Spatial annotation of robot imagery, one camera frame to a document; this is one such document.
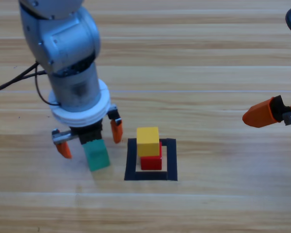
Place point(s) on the green wooden block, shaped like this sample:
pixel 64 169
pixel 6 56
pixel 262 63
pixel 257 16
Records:
pixel 97 157

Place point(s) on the yellow wooden block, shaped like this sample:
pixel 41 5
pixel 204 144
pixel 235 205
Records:
pixel 148 143

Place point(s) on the red wooden block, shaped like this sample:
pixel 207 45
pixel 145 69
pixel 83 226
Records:
pixel 150 163

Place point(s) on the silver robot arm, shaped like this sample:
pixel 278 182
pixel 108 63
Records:
pixel 63 43

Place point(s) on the black tape square outline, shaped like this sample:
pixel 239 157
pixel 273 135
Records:
pixel 172 160

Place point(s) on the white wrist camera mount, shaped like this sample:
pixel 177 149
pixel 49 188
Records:
pixel 82 119

